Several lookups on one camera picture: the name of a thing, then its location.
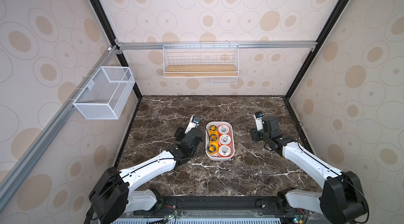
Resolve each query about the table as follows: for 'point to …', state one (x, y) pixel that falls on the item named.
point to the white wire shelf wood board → (219, 62)
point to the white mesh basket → (105, 94)
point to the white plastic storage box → (216, 157)
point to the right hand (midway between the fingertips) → (254, 129)
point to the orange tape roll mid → (223, 129)
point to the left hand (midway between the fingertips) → (189, 125)
